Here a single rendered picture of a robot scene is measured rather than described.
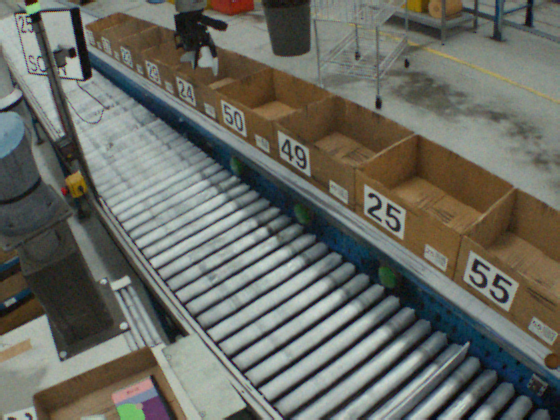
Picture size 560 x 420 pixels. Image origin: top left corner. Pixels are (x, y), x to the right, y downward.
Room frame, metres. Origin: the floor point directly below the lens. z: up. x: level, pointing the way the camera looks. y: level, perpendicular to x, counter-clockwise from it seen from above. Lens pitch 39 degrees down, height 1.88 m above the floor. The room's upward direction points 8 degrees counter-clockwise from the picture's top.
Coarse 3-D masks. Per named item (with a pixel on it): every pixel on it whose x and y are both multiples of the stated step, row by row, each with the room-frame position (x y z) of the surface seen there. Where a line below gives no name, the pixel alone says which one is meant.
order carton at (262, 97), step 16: (240, 80) 1.89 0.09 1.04; (256, 80) 1.93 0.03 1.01; (272, 80) 1.97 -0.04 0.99; (288, 80) 1.88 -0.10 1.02; (304, 80) 1.79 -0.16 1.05; (224, 96) 1.75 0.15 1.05; (240, 96) 1.88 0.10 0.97; (256, 96) 1.92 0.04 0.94; (272, 96) 1.96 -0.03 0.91; (288, 96) 1.89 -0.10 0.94; (304, 96) 1.80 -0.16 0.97; (320, 96) 1.71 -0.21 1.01; (256, 112) 1.56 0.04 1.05; (272, 112) 1.85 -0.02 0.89; (288, 112) 1.83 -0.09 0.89; (256, 128) 1.57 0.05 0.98; (272, 128) 1.49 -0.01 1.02; (272, 144) 1.50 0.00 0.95
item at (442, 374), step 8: (464, 352) 0.65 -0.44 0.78; (456, 360) 0.63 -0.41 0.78; (448, 368) 0.61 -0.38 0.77; (432, 376) 0.58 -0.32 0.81; (440, 376) 0.59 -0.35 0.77; (424, 384) 0.56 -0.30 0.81; (432, 384) 0.58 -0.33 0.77; (416, 392) 0.54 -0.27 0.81; (424, 392) 0.56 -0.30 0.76; (408, 400) 0.53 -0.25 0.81; (416, 400) 0.55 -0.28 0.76; (400, 408) 0.51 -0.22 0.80; (408, 408) 0.53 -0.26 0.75; (392, 416) 0.50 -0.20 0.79; (400, 416) 0.52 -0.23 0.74
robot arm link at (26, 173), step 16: (0, 128) 0.96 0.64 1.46; (16, 128) 0.96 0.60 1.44; (0, 144) 0.92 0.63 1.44; (16, 144) 0.94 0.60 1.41; (0, 160) 0.90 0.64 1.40; (16, 160) 0.93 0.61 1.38; (32, 160) 0.98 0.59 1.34; (0, 176) 0.90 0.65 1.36; (16, 176) 0.91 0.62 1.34; (32, 176) 0.95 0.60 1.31; (0, 192) 0.89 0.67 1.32; (16, 192) 0.90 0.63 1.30
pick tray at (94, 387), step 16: (144, 352) 0.76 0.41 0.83; (96, 368) 0.70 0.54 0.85; (112, 368) 0.71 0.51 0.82; (128, 368) 0.73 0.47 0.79; (144, 368) 0.75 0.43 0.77; (160, 368) 0.69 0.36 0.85; (64, 384) 0.65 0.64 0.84; (80, 384) 0.67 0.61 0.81; (96, 384) 0.68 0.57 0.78; (112, 384) 0.70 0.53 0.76; (128, 384) 0.70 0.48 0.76; (160, 384) 0.69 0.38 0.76; (48, 400) 0.62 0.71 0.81; (64, 400) 0.64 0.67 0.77; (80, 400) 0.65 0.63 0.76; (96, 400) 0.65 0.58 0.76; (112, 400) 0.64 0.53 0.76; (176, 400) 0.59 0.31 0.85; (48, 416) 0.59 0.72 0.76; (64, 416) 0.59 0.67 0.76; (80, 416) 0.59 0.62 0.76; (112, 416) 0.59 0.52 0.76; (176, 416) 0.59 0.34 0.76
